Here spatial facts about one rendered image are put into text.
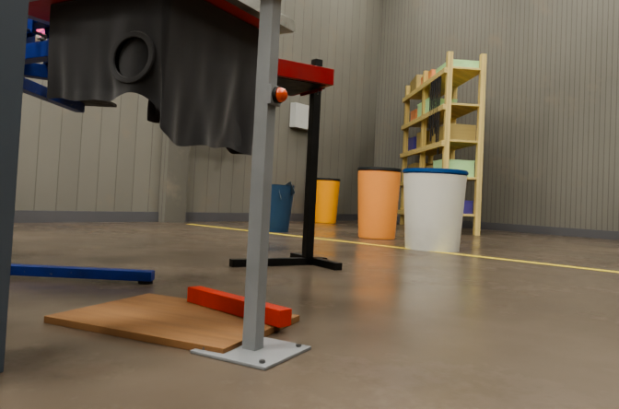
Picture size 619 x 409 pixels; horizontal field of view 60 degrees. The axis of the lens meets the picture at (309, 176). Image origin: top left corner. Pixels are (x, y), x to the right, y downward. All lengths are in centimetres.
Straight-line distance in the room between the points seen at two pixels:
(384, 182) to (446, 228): 116
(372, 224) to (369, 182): 42
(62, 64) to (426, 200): 327
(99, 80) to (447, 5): 888
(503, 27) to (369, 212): 505
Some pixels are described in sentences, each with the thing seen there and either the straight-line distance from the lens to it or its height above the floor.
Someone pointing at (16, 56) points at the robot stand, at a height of 66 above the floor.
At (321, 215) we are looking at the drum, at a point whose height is 12.
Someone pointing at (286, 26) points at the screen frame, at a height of 96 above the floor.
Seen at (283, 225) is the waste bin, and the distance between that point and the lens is 581.
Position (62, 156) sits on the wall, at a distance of 621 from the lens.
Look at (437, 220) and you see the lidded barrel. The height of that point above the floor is 25.
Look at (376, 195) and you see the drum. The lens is 547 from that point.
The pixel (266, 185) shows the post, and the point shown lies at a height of 42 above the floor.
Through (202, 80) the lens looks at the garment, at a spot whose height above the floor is 72.
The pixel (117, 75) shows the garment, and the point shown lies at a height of 71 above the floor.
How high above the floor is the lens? 40
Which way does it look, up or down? 2 degrees up
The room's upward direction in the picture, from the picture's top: 3 degrees clockwise
